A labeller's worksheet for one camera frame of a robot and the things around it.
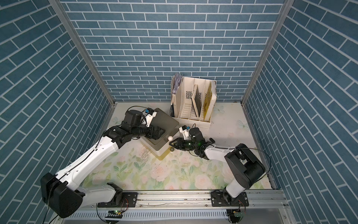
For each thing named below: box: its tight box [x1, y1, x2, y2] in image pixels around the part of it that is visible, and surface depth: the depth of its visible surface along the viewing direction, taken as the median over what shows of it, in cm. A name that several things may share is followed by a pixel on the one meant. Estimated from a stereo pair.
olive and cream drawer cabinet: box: [139, 107, 179, 157], surface depth 80 cm
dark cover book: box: [191, 84, 203, 118], surface depth 104 cm
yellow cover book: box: [203, 80, 217, 122], surface depth 96 cm
